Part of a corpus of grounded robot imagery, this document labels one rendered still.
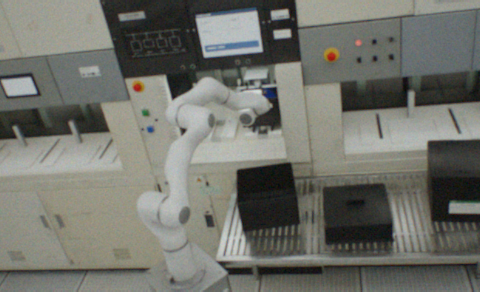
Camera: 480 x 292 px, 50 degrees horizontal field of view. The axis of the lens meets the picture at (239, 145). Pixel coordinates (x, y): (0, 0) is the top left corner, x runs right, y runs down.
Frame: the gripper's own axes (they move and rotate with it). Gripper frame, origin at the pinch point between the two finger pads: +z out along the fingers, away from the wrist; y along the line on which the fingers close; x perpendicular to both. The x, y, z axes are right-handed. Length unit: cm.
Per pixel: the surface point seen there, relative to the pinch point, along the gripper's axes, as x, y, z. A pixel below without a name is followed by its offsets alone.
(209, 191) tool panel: -52, -31, -19
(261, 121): -22.1, 0.7, 3.4
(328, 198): -33, 36, -52
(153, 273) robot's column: -44, -41, -87
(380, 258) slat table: -44, 57, -80
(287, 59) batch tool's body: 22.8, 21.3, -18.3
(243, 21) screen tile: 43.1, 3.8, -18.5
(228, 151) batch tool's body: -32.5, -17.9, -9.2
